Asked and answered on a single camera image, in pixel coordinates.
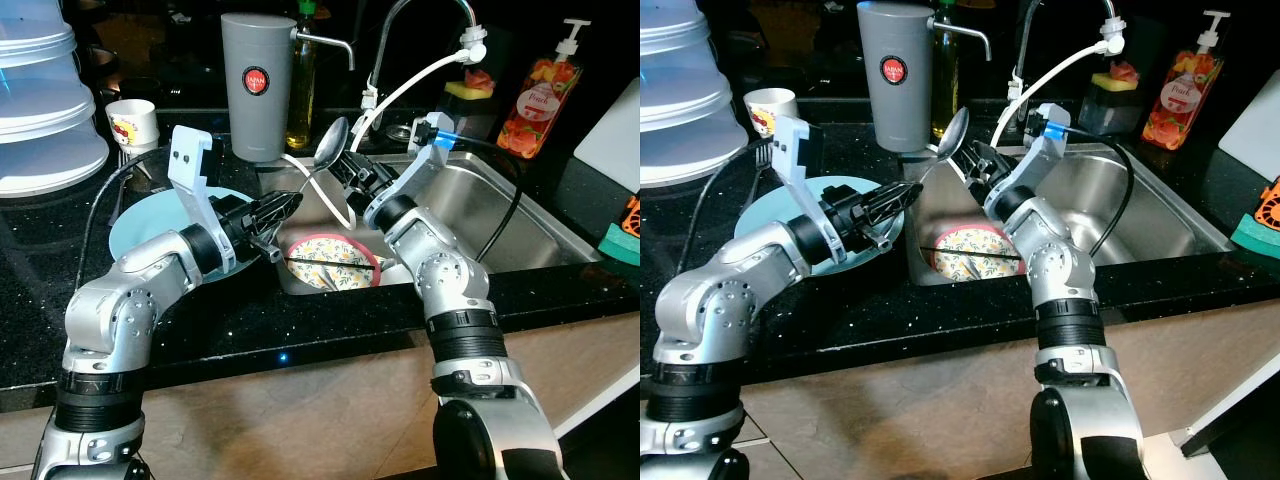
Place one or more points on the red rimmed patterned plate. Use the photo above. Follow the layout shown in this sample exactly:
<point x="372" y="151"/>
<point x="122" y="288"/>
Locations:
<point x="330" y="275"/>
<point x="975" y="265"/>

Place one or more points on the yellow oil bottle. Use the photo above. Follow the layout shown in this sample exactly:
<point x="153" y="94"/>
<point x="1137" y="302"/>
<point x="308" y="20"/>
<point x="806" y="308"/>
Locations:
<point x="303" y="110"/>
<point x="943" y="90"/>

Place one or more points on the red scrubber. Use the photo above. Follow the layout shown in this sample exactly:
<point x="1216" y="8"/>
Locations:
<point x="480" y="78"/>
<point x="1123" y="70"/>

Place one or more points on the white cutting board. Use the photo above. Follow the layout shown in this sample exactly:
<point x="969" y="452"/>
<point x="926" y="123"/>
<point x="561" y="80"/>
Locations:
<point x="1255" y="140"/>
<point x="615" y="140"/>

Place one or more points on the green sponge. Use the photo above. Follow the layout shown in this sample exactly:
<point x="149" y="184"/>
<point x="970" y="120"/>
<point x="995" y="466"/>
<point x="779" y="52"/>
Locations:
<point x="622" y="248"/>
<point x="1258" y="240"/>

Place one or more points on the grey water filter canister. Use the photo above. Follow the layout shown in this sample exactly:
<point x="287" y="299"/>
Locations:
<point x="255" y="110"/>
<point x="890" y="110"/>

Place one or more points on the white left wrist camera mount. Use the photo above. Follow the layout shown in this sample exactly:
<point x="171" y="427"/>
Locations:
<point x="190" y="175"/>
<point x="800" y="170"/>

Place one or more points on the chrome sink faucet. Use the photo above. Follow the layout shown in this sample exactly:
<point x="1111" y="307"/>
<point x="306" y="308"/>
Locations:
<point x="379" y="60"/>
<point x="1021" y="55"/>

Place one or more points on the black appliance side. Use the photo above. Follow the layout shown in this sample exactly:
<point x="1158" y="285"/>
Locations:
<point x="620" y="460"/>
<point x="1250" y="460"/>

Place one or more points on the white printed paper cup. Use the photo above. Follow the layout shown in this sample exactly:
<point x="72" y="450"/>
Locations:
<point x="770" y="110"/>
<point x="132" y="125"/>

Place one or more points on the silver metal spoon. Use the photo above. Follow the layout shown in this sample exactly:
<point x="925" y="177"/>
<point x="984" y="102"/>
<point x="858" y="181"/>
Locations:
<point x="333" y="140"/>
<point x="955" y="130"/>

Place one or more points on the stainless steel sink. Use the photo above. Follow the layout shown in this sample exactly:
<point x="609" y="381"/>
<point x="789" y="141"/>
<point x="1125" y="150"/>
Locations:
<point x="480" y="210"/>
<point x="1150" y="200"/>

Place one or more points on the beige kitchen base cabinet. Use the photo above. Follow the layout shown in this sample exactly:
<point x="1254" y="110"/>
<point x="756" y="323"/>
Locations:
<point x="900" y="400"/>
<point x="300" y="400"/>

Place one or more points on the peach dish soap pump bottle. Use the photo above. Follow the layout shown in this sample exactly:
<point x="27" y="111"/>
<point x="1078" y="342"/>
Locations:
<point x="540" y="100"/>
<point x="1185" y="95"/>

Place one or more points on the silver metal fork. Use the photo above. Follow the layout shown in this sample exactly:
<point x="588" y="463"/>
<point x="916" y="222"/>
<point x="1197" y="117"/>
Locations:
<point x="128" y="158"/>
<point x="762" y="155"/>

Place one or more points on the yellow sponge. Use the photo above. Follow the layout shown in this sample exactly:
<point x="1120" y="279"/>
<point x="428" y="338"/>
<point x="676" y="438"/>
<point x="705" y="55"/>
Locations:
<point x="1105" y="82"/>
<point x="462" y="90"/>

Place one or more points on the black chopstick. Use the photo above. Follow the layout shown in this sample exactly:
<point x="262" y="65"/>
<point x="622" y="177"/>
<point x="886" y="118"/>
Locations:
<point x="975" y="252"/>
<point x="330" y="262"/>

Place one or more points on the white stacked storage drawers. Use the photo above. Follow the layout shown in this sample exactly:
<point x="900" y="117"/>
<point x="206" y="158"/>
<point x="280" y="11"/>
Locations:
<point x="45" y="130"/>
<point x="685" y="120"/>

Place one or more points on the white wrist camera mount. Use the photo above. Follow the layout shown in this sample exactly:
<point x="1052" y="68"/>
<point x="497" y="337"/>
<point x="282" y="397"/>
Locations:
<point x="800" y="170"/>
<point x="190" y="175"/>
<point x="425" y="165"/>
<point x="1040" y="150"/>

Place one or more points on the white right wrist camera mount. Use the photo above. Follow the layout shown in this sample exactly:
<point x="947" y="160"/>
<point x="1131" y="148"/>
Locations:
<point x="1040" y="150"/>
<point x="425" y="165"/>

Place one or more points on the dark sponge holder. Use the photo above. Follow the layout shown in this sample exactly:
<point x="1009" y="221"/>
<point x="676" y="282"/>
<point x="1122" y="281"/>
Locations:
<point x="1110" y="110"/>
<point x="470" y="118"/>

